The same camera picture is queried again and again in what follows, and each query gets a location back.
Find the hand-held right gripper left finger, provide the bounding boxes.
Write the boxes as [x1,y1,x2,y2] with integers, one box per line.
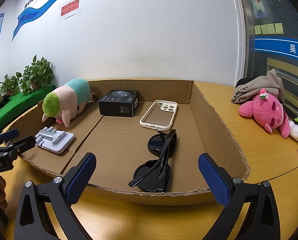
[14,152,97,240]

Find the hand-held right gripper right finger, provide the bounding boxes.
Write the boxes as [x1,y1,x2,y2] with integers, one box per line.
[198,153,281,240]

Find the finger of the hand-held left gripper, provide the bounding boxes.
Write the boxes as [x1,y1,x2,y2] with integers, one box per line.
[0,135,36,166]
[0,129,20,147]

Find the shallow cardboard box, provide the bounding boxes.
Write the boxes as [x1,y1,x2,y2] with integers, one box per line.
[1,79,251,207]

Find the black product box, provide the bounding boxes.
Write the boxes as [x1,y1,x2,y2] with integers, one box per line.
[98,89,140,118]

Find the person's left hand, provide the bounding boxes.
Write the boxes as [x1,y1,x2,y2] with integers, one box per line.
[0,174,7,203]

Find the green object at edge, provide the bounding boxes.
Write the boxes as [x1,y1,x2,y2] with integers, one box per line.
[0,85,57,133]

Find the grey folding phone stand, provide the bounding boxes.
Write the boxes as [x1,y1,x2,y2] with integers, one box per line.
[35,127,75,155]

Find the small potted plant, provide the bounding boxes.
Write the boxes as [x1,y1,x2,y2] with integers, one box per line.
[0,74,21,97]

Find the black sunglasses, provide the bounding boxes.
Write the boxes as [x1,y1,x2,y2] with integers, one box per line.
[128,129,177,193]

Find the pink teal plush pig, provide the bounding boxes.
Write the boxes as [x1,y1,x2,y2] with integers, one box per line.
[41,78,97,127]

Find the large potted plant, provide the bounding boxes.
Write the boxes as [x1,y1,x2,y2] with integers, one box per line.
[20,54,56,95]

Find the pink plush toy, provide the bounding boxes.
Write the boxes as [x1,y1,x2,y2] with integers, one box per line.
[239,88,291,138]

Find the white clear phone case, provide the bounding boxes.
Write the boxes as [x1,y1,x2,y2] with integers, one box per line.
[139,100,178,131]

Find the beige printed cloth bag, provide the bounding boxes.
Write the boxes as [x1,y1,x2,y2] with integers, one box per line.
[230,69,286,105]

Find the blue door band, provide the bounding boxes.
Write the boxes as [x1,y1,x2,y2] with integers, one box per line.
[254,37,298,64]

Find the glass door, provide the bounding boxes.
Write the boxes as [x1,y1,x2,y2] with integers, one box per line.
[235,0,298,90]

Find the cartoon door sticker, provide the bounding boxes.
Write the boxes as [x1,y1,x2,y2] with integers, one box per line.
[251,0,265,18]

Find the blue wall banner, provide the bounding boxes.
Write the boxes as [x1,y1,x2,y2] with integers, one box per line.
[12,0,109,43]

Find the red wall sign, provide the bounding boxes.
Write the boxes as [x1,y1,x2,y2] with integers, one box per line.
[60,0,80,20]

